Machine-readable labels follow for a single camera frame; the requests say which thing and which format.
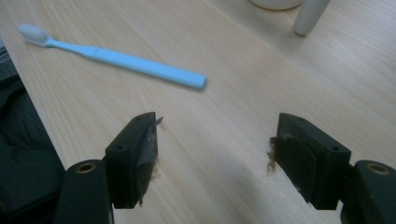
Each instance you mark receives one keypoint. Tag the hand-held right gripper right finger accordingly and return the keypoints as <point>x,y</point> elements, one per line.
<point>311,165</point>

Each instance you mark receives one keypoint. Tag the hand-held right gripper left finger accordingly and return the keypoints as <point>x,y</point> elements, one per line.
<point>130,161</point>

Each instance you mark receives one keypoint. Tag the light blue toothbrush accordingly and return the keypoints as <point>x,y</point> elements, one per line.
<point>118,59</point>

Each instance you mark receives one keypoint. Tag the dark cloth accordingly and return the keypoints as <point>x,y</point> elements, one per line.
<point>21,149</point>

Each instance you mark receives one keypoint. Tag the white cylindrical tube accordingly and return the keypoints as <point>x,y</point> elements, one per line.
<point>309,17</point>

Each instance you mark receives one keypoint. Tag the white bowl edge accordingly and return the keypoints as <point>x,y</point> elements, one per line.
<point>275,3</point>

